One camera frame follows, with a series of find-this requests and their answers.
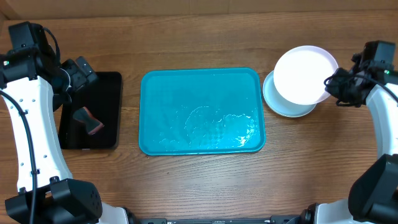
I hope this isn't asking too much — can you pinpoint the black and orange sponge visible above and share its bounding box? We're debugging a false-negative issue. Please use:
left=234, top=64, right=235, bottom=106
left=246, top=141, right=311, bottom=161
left=72, top=106, right=104, bottom=135

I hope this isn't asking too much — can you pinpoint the white plate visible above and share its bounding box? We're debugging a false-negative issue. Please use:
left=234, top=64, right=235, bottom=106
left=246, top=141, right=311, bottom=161
left=274, top=45, right=338, bottom=105

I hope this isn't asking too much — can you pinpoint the light blue plate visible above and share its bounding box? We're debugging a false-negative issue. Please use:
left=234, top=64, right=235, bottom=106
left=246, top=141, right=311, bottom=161
left=262, top=72, right=316, bottom=118

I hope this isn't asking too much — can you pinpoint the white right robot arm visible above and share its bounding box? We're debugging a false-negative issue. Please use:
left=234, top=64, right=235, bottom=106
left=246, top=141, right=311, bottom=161
left=289, top=40, right=397, bottom=224

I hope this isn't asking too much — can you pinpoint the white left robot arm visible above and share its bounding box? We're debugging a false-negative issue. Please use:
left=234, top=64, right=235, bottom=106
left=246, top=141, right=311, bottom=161
left=1, top=22, right=137, bottom=223

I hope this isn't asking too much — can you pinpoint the black plastic tray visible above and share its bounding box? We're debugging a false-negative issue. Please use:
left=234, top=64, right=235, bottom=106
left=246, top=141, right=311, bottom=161
left=58, top=72, right=123, bottom=149

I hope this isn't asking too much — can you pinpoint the teal plastic tray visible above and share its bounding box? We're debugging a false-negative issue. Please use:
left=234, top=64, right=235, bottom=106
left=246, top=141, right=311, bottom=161
left=138, top=67, right=266, bottom=156

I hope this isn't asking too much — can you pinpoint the cardboard back panel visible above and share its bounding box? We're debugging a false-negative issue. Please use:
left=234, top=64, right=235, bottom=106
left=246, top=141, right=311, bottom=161
left=1, top=0, right=397, bottom=20

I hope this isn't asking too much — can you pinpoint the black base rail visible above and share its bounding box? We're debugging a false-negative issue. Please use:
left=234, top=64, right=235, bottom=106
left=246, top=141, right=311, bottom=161
left=138, top=212, right=314, bottom=224

